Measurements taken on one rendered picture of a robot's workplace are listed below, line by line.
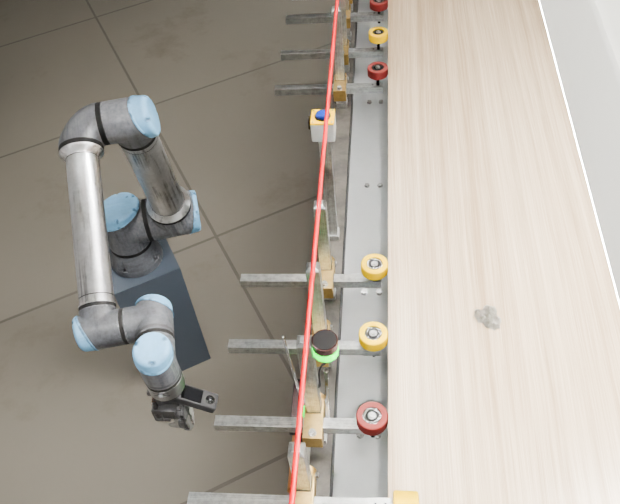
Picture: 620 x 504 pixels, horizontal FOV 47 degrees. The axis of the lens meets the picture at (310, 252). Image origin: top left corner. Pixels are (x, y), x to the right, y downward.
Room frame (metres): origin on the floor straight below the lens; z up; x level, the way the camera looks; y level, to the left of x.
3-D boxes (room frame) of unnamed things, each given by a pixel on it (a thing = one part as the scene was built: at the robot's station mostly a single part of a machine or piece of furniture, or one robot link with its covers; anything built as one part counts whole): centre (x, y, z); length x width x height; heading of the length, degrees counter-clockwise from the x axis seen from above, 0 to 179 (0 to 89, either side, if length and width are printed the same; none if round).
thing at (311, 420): (0.91, 0.04, 0.84); 0.13 x 0.06 x 0.05; 171
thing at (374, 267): (1.37, -0.19, 0.85); 0.08 x 0.08 x 0.11
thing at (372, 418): (0.87, -0.10, 0.85); 0.08 x 0.08 x 0.11
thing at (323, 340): (0.93, -0.01, 1.07); 0.06 x 0.06 x 0.22; 81
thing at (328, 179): (1.69, -0.09, 0.92); 0.05 x 0.04 x 0.45; 171
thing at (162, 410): (0.96, 0.40, 0.97); 0.09 x 0.08 x 0.12; 80
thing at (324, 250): (1.43, -0.04, 0.88); 0.03 x 0.03 x 0.48; 81
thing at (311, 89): (2.38, -0.16, 0.81); 0.43 x 0.03 x 0.04; 81
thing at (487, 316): (1.12, -0.46, 0.91); 0.09 x 0.07 x 0.02; 8
